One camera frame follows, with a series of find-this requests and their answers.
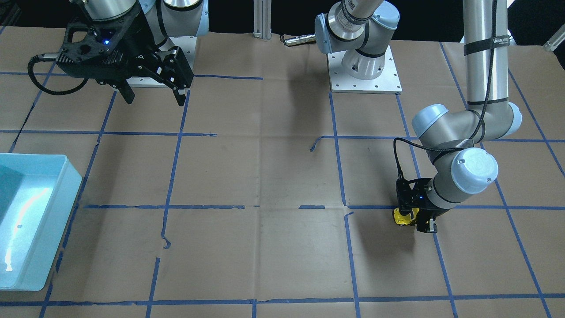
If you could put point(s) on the light blue plastic bin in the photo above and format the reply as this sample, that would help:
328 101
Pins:
37 194

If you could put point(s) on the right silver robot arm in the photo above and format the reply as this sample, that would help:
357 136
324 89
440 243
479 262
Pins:
166 17

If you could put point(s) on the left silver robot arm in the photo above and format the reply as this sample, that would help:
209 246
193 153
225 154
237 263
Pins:
363 29

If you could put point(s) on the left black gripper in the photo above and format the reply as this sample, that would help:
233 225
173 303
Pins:
435 211

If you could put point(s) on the yellow beetle toy car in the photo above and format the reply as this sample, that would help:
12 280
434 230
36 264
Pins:
405 220

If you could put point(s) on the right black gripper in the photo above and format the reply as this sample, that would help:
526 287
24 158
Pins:
137 40

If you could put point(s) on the aluminium frame post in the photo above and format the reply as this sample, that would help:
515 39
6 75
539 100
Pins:
262 20

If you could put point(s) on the brown paper table cover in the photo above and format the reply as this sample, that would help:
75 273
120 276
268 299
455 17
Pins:
270 196

